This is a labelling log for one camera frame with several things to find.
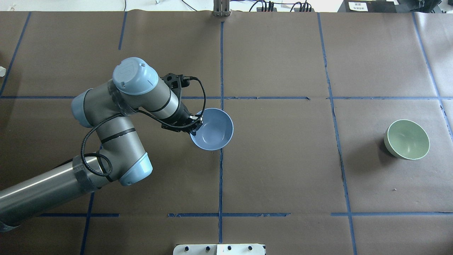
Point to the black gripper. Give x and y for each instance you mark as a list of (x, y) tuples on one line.
[(183, 115)]

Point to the blue bowl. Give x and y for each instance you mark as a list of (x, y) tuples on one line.
[(216, 131)]

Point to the green bowl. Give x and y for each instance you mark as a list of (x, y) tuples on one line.
[(407, 140)]

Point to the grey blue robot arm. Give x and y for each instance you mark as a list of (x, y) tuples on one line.
[(111, 150)]

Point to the aluminium frame post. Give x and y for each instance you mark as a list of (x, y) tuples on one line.
[(221, 8)]

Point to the white mounting post with base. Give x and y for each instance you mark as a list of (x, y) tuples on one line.
[(220, 249)]

